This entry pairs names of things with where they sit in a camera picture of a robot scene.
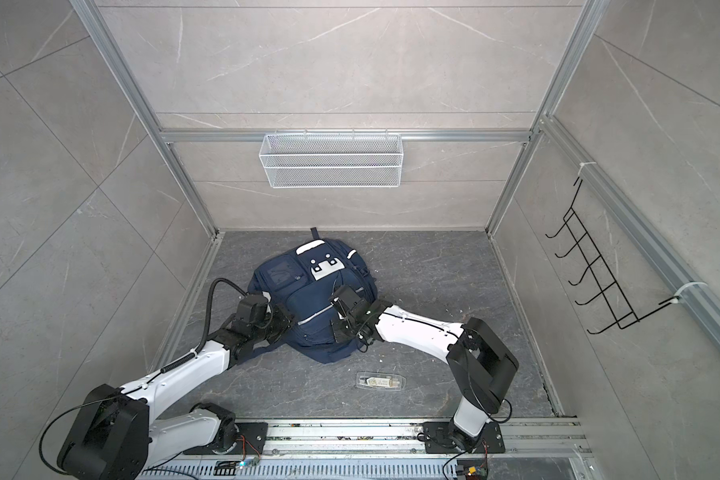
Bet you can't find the navy blue student backpack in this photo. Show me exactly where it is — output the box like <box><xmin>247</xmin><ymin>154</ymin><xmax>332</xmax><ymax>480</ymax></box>
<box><xmin>248</xmin><ymin>227</ymin><xmax>378</xmax><ymax>364</ymax></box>

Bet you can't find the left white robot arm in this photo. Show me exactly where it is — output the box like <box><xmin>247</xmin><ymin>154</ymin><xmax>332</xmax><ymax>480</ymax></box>
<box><xmin>56</xmin><ymin>294</ymin><xmax>293</xmax><ymax>479</ymax></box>

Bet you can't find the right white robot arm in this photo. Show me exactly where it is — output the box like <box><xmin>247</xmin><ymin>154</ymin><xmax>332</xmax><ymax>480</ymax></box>
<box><xmin>330</xmin><ymin>286</ymin><xmax>519</xmax><ymax>443</ymax></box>

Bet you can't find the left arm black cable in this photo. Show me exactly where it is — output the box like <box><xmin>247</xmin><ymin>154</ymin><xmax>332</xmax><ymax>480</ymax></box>
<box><xmin>194</xmin><ymin>277</ymin><xmax>248</xmax><ymax>355</ymax></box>

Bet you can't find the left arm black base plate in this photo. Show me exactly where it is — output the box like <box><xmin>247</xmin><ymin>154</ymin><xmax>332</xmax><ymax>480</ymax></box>
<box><xmin>209</xmin><ymin>422</ymin><xmax>269</xmax><ymax>456</ymax></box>

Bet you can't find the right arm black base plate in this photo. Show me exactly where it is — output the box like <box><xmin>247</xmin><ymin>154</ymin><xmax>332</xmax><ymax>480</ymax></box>
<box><xmin>416</xmin><ymin>421</ymin><xmax>506</xmax><ymax>454</ymax></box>

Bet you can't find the white wire mesh basket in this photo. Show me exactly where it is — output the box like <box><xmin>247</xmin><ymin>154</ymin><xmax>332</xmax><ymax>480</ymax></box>
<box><xmin>259</xmin><ymin>133</ymin><xmax>404</xmax><ymax>189</ymax></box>

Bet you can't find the aluminium front rail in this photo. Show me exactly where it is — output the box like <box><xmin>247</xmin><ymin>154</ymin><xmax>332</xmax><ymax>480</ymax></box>
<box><xmin>92</xmin><ymin>418</ymin><xmax>592</xmax><ymax>463</ymax></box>

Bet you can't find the black wire hook rack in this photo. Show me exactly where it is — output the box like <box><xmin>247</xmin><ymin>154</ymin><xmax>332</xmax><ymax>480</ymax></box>
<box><xmin>544</xmin><ymin>177</ymin><xmax>683</xmax><ymax>336</ymax></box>

